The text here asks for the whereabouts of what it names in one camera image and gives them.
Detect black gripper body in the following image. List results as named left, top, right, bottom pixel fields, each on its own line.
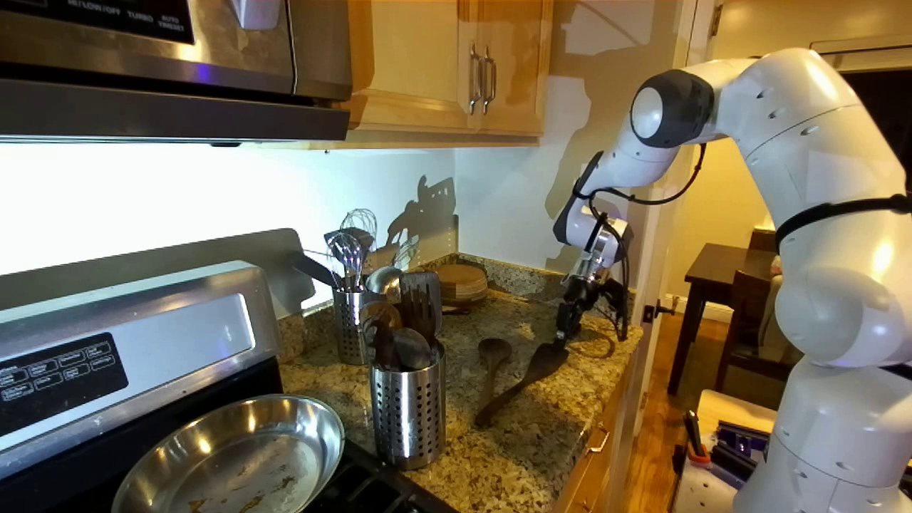
left=565, top=253, right=634, bottom=310

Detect dark wooden spatula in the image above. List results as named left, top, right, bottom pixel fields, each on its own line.
left=474, top=337, right=573, bottom=429

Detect tall perforated steel cutlery holder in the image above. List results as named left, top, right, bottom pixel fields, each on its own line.
left=369, top=342, right=450, bottom=469

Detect small steel cutlery holder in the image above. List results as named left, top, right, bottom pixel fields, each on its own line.
left=332, top=281, right=379, bottom=371

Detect perforated wooden spoon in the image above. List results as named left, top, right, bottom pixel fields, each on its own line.
left=476, top=332, right=516, bottom=394

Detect dark wooden side table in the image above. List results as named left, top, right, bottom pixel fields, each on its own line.
left=664, top=240, right=811, bottom=399

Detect stacked wooden bowls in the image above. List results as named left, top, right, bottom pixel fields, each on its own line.
left=432, top=260, right=494, bottom=312

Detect wooden base cabinet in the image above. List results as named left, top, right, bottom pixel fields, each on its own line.
left=553, top=325, right=661, bottom=513

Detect dark wooden utensil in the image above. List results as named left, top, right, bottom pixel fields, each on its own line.
left=397, top=267, right=447, bottom=350

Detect white robot cart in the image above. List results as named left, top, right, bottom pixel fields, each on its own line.
left=667, top=385, right=786, bottom=513

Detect black slotted turner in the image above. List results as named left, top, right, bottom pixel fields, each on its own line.
left=363, top=297, right=409, bottom=371

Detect steel ladle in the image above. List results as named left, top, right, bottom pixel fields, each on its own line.
left=363, top=265, right=413, bottom=300

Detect black screen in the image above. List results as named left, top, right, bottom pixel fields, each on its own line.
left=839, top=66, right=912, bottom=169

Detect steel frying pan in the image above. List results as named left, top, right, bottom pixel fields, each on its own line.
left=112, top=394, right=350, bottom=513

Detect stainless steel gas range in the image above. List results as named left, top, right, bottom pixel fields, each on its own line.
left=0, top=226, right=459, bottom=513

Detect stainless steel microwave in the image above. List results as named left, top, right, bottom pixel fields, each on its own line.
left=0, top=0, right=357, bottom=146

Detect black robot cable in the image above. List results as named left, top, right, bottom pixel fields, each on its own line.
left=573, top=140, right=712, bottom=360

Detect steel wire whisk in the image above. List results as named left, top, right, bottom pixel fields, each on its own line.
left=326, top=204, right=383, bottom=293

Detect light wooden wall cabinet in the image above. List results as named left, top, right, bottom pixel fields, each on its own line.
left=346, top=0, right=560, bottom=151

